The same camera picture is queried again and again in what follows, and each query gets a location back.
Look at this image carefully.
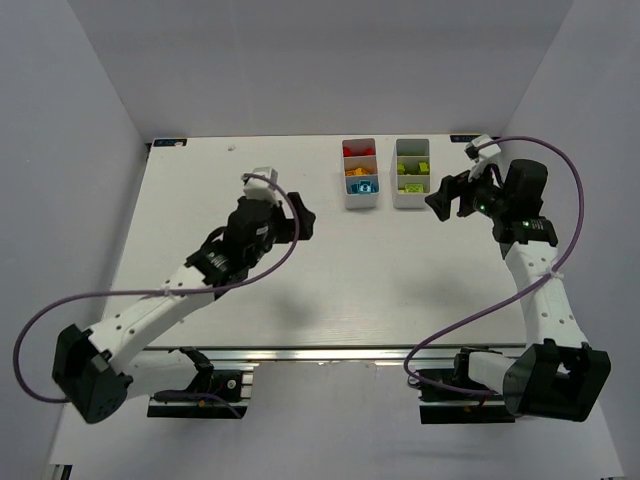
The cyan arched lego brick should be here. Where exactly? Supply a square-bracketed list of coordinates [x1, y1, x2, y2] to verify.
[349, 180, 378, 195]

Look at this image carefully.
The yellow oval lego piece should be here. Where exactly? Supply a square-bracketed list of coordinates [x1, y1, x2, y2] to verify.
[345, 167, 370, 177]

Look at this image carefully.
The red curved lego piece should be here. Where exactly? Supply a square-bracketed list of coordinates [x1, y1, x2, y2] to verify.
[343, 146, 359, 157]

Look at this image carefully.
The pale green 2x2 lego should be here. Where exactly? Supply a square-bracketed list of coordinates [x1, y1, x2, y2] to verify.
[398, 183, 425, 194]

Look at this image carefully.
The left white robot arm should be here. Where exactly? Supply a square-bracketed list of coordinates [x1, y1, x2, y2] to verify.
[52, 192, 316, 424]

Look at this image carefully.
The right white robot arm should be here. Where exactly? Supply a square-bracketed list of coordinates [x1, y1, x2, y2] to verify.
[425, 159, 611, 422]

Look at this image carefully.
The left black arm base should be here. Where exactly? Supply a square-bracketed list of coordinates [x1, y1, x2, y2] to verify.
[147, 347, 249, 420]

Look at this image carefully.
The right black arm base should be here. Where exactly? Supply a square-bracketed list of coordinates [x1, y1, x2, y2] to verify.
[408, 347, 516, 425]

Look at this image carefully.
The right white sorting container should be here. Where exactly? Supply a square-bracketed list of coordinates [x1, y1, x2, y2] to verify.
[390, 138, 431, 210]

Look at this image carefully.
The white sorting container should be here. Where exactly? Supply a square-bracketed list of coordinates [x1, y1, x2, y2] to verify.
[342, 138, 380, 210]
[390, 138, 431, 210]

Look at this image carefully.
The left white sorting container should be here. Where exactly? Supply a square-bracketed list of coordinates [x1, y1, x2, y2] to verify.
[342, 138, 380, 210]

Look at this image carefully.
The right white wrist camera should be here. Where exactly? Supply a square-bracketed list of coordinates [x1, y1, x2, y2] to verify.
[464, 134, 503, 182]

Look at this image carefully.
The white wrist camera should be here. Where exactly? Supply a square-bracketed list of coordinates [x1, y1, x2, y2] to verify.
[243, 167, 278, 205]
[464, 134, 503, 182]

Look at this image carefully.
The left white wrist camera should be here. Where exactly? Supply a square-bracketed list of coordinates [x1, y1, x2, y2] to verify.
[243, 167, 278, 205]

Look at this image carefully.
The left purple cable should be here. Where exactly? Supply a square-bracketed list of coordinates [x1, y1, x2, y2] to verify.
[12, 172, 303, 419]

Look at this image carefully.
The purple cable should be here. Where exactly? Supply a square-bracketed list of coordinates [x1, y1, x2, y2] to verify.
[403, 135, 585, 416]
[12, 172, 303, 419]

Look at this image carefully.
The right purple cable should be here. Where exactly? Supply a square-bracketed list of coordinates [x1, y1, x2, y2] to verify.
[403, 135, 585, 416]

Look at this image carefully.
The aluminium table rail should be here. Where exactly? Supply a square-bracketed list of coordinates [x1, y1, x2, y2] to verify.
[144, 344, 526, 365]

